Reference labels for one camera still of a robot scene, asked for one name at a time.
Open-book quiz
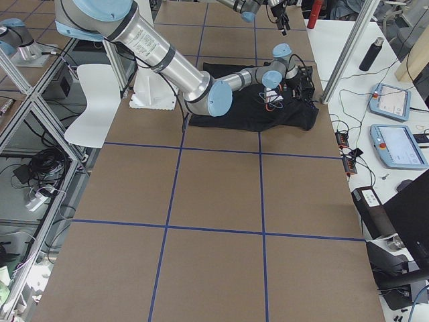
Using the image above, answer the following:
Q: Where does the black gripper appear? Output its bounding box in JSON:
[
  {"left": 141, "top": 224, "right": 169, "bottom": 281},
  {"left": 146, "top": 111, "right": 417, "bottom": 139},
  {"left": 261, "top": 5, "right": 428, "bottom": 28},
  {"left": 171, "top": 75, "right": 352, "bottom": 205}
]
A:
[
  {"left": 294, "top": 66, "right": 315, "bottom": 101},
  {"left": 270, "top": 3, "right": 290, "bottom": 36}
]

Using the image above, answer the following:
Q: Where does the black graphic t-shirt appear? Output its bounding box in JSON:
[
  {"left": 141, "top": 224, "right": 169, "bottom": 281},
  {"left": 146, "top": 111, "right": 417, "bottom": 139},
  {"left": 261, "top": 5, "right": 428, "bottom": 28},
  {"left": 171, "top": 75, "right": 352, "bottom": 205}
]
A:
[{"left": 188, "top": 83, "right": 318, "bottom": 131}]

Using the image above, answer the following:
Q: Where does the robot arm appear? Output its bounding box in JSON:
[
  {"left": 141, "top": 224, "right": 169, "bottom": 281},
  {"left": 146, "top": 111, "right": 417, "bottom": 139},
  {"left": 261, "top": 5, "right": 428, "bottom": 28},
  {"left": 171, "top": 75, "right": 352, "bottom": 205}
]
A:
[
  {"left": 219, "top": 0, "right": 290, "bottom": 36},
  {"left": 54, "top": 1, "right": 300, "bottom": 117}
]

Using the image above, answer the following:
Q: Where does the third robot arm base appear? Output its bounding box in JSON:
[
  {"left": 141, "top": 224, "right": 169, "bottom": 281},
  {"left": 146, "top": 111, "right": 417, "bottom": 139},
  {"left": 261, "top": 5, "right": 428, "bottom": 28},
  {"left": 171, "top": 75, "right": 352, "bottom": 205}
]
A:
[{"left": 1, "top": 18, "right": 48, "bottom": 68}]

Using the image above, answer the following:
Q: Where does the red bottle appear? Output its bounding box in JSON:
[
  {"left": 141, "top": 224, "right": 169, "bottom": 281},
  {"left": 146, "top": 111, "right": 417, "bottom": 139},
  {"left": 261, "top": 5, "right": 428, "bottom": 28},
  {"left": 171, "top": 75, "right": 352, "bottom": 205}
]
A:
[{"left": 307, "top": 0, "right": 324, "bottom": 29}]

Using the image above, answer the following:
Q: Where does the black usb hub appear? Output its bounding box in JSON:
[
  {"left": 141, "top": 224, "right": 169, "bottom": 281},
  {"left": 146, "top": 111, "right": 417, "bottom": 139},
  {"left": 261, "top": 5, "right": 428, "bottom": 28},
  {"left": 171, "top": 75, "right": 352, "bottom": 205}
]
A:
[{"left": 335, "top": 131, "right": 357, "bottom": 177}]

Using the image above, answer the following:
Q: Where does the black water bottle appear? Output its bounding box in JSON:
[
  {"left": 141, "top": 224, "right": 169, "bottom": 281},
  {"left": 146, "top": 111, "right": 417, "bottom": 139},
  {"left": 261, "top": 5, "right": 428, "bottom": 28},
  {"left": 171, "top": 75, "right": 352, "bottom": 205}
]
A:
[{"left": 359, "top": 37, "right": 384, "bottom": 72}]

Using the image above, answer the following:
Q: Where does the far teach pendant tablet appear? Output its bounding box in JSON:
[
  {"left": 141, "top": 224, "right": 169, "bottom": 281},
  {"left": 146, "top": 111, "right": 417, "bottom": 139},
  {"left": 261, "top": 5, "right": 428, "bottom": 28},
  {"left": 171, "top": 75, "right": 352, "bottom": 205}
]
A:
[{"left": 369, "top": 83, "right": 411, "bottom": 122}]

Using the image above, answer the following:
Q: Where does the teach pendant tablet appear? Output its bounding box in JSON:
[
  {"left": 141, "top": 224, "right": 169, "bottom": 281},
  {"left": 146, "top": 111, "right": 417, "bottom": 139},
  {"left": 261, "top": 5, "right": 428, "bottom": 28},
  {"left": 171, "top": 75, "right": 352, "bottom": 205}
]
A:
[
  {"left": 369, "top": 124, "right": 428, "bottom": 170},
  {"left": 369, "top": 83, "right": 411, "bottom": 122}
]

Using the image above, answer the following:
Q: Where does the near teach pendant tablet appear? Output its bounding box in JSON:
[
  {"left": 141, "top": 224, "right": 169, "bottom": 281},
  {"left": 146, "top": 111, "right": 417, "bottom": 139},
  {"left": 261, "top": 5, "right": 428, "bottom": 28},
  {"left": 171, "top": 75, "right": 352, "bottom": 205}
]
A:
[{"left": 369, "top": 124, "right": 428, "bottom": 170}]

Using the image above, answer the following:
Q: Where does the black computer mouse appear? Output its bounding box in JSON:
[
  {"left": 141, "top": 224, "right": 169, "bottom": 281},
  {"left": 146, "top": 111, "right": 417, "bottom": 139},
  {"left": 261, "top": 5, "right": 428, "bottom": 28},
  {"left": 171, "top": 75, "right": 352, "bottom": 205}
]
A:
[{"left": 396, "top": 179, "right": 413, "bottom": 192}]

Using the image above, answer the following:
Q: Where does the black label box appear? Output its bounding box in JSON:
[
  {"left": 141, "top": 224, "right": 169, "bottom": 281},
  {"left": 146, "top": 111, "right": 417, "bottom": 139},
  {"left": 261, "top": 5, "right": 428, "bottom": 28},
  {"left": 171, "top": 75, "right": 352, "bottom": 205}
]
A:
[{"left": 351, "top": 186, "right": 397, "bottom": 240}]

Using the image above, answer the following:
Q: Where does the black monitor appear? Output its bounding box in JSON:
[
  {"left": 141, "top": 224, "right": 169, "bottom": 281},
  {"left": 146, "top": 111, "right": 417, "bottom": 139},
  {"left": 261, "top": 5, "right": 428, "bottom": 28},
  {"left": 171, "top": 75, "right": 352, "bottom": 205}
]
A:
[{"left": 383, "top": 171, "right": 428, "bottom": 268}]

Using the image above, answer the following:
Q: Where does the white plastic chair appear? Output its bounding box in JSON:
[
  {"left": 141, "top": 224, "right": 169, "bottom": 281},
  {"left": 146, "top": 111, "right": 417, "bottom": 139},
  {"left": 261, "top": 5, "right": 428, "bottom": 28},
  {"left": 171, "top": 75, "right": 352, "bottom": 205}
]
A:
[{"left": 64, "top": 64, "right": 121, "bottom": 148}]

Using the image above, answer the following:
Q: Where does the white power strip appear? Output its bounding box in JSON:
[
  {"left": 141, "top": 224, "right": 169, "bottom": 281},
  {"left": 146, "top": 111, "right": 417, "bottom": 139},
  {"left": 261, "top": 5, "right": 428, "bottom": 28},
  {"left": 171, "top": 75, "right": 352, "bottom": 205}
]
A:
[{"left": 25, "top": 193, "right": 48, "bottom": 212}]

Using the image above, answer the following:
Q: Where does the aluminium frame post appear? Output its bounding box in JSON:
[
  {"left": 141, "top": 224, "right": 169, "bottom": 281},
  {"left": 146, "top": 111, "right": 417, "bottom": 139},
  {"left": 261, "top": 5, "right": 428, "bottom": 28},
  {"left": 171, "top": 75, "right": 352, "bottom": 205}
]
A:
[{"left": 321, "top": 0, "right": 379, "bottom": 104}]

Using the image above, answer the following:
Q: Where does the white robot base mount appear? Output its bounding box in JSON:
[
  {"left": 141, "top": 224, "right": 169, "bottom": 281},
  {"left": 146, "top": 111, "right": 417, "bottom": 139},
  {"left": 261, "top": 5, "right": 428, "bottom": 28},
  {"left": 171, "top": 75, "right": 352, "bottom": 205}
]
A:
[{"left": 129, "top": 66, "right": 177, "bottom": 111}]

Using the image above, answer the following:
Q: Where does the black cable bundle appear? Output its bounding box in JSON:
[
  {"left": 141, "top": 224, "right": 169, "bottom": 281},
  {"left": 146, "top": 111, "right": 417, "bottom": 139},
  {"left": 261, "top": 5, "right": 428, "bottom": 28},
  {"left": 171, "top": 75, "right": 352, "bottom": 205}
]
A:
[{"left": 9, "top": 147, "right": 73, "bottom": 192}]

